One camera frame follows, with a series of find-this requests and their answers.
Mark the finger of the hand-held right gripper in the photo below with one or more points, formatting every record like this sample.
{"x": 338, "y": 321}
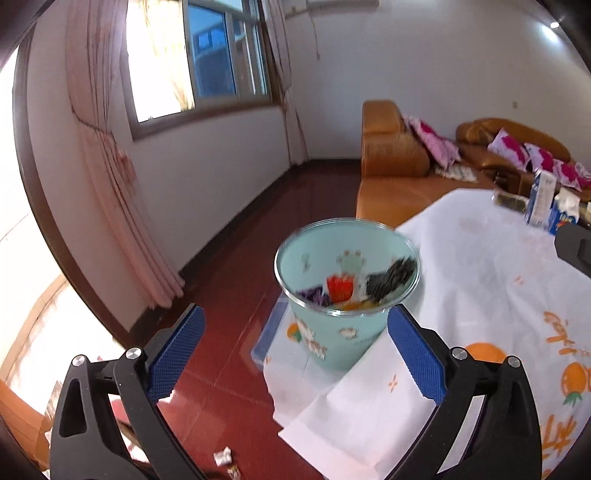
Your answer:
{"x": 575, "y": 247}

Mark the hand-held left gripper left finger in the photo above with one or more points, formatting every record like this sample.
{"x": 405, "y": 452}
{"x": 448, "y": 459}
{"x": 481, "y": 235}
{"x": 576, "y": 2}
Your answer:
{"x": 178, "y": 350}

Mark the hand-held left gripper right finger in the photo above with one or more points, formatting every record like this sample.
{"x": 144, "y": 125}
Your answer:
{"x": 415, "y": 350}

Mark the black ridged plastic tray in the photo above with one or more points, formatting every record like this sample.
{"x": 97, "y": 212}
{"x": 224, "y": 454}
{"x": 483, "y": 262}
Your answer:
{"x": 390, "y": 279}

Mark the teal cartoon waste bin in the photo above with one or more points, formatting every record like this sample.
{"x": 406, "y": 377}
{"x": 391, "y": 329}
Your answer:
{"x": 323, "y": 337}

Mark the red foam net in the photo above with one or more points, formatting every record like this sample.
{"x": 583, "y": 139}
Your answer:
{"x": 339, "y": 287}

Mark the purple wrapper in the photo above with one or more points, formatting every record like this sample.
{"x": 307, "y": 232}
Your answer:
{"x": 314, "y": 295}

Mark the blue milk carton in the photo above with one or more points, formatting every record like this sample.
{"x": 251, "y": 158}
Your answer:
{"x": 563, "y": 214}

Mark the white and blue carton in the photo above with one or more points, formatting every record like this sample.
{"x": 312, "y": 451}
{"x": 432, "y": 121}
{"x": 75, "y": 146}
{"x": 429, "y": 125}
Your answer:
{"x": 540, "y": 198}

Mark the white tablecloth with orange print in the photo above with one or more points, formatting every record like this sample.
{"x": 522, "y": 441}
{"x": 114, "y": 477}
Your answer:
{"x": 461, "y": 300}

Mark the white magenta pillow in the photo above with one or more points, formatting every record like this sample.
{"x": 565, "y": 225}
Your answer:
{"x": 584, "y": 170}
{"x": 570, "y": 173}
{"x": 508, "y": 145}
{"x": 542, "y": 159}

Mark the dark green packet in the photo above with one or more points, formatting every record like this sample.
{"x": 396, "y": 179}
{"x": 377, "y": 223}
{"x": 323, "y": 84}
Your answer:
{"x": 510, "y": 201}

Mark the clear plastic storage box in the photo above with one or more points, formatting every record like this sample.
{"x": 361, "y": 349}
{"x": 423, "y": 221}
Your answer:
{"x": 268, "y": 337}

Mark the small white wrapper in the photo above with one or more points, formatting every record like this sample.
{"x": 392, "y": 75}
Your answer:
{"x": 233, "y": 470}
{"x": 222, "y": 456}

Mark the checked cloth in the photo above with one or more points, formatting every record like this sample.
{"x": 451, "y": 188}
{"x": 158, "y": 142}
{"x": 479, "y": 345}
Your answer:
{"x": 457, "y": 173}

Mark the orange leather sofa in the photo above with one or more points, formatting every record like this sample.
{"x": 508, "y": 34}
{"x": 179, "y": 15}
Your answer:
{"x": 392, "y": 198}
{"x": 480, "y": 129}

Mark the pink floral pillow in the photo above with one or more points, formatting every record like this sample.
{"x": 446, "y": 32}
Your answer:
{"x": 434, "y": 143}

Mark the pink tied curtain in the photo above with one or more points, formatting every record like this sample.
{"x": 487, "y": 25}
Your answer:
{"x": 286, "y": 92}
{"x": 106, "y": 138}

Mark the sliding window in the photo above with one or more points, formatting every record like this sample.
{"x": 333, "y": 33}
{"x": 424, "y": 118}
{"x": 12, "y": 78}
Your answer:
{"x": 221, "y": 55}

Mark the white air conditioner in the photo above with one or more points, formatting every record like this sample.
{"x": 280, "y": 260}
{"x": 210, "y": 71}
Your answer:
{"x": 341, "y": 3}

